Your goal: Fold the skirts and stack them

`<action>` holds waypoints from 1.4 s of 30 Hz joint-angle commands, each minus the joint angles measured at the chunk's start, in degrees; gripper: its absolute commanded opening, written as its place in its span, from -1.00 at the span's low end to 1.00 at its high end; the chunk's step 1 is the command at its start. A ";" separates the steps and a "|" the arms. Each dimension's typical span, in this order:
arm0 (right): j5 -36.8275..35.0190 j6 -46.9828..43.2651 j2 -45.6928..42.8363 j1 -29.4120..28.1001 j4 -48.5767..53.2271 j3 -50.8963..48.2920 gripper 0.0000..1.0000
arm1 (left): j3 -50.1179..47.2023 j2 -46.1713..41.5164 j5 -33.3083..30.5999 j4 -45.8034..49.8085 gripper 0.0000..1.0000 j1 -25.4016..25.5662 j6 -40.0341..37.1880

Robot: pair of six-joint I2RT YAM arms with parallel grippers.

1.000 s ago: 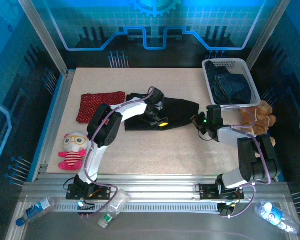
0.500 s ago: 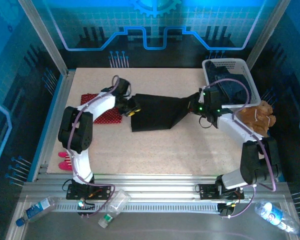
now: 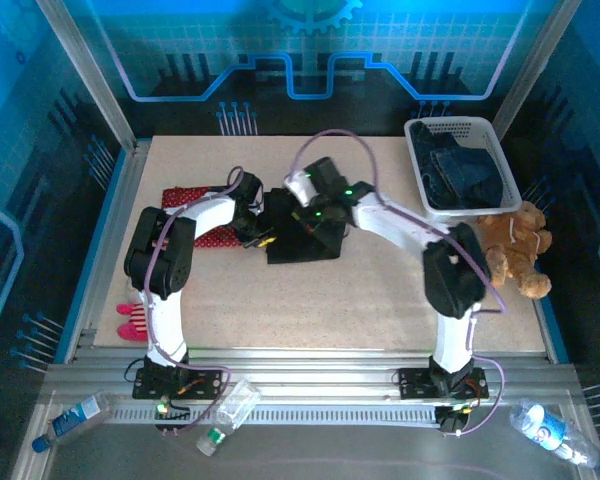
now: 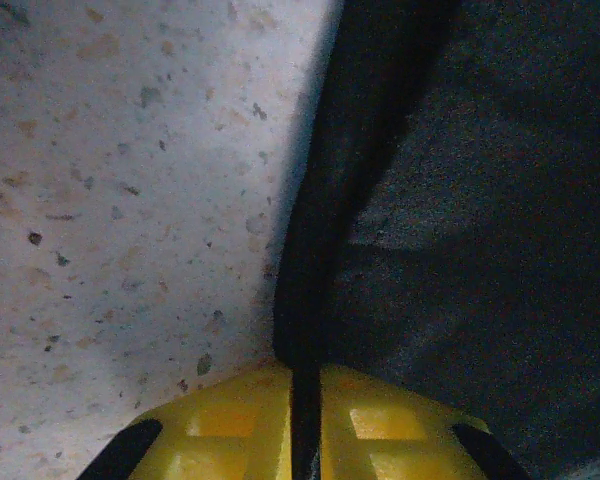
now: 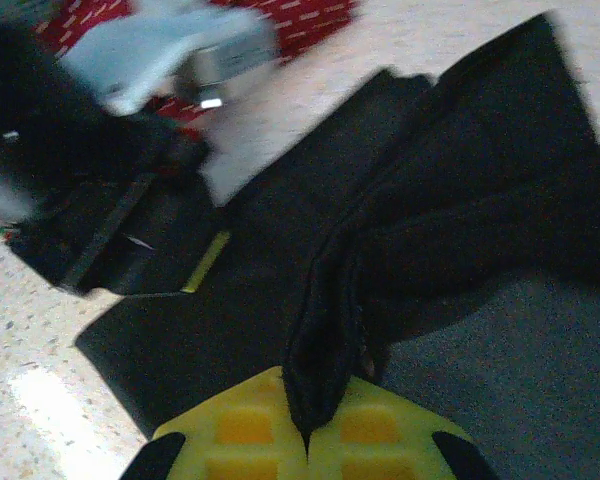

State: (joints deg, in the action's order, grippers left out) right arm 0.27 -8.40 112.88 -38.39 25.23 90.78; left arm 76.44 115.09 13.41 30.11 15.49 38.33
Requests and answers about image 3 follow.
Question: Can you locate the black connector box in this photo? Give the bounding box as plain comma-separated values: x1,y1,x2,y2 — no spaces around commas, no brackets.
153,397,191,436
437,405,469,435

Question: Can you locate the clear bottle with green cap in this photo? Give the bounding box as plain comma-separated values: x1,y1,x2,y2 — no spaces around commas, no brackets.
196,377,261,457

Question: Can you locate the blue capped water bottle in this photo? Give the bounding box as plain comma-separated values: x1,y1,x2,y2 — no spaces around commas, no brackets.
31,393,114,454

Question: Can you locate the black skirt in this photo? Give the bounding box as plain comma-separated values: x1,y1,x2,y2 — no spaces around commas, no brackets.
264,187,348,265

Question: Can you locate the aluminium frame post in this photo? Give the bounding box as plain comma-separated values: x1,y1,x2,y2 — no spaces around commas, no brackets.
34,0,139,152
492,0,582,140

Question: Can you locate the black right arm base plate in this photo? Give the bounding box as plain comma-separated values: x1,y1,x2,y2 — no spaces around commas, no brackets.
397,366,490,401

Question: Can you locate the aluminium frame rail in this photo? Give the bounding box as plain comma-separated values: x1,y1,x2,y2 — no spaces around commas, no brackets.
39,346,581,405

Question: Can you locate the pink and white plush toy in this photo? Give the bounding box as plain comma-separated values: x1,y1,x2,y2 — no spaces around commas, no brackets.
115,277,152,344

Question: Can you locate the red polka dot skirt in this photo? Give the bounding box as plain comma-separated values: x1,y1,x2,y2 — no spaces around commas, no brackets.
160,185,243,250

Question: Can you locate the slotted grey cable duct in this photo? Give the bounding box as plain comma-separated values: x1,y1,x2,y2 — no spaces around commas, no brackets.
104,403,441,426

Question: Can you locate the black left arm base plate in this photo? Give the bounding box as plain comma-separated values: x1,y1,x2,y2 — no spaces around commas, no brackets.
132,360,231,401

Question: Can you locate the white plastic basket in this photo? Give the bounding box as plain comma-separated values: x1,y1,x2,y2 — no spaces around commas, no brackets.
403,115,524,224

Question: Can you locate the brown teddy bear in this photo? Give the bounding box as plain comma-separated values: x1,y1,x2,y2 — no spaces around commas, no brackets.
474,200,555,300

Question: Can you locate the large blue label water bottle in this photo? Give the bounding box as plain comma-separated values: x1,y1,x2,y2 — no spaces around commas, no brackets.
508,402,600,476

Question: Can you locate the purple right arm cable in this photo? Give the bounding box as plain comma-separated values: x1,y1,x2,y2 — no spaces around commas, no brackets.
290,128,508,437

